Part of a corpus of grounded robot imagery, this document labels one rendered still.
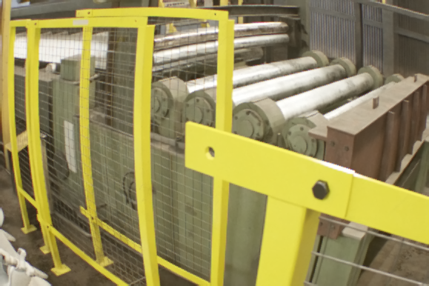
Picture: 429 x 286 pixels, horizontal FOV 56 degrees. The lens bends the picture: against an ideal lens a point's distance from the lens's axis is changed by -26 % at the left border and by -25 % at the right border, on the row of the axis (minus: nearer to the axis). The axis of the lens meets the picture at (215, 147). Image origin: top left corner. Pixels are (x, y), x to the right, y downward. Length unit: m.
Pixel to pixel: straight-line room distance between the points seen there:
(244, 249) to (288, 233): 2.49
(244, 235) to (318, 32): 9.94
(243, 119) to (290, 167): 2.28
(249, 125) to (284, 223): 2.22
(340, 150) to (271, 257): 1.79
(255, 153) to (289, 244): 0.11
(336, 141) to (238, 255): 1.09
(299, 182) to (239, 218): 2.46
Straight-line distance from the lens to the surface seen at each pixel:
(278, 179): 0.52
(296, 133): 2.61
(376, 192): 0.48
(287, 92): 3.61
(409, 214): 0.47
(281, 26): 4.75
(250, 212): 2.90
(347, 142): 2.31
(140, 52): 1.96
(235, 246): 3.07
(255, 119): 2.74
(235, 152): 0.54
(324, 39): 12.52
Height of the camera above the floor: 2.04
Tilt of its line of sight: 21 degrees down
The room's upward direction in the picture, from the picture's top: 2 degrees clockwise
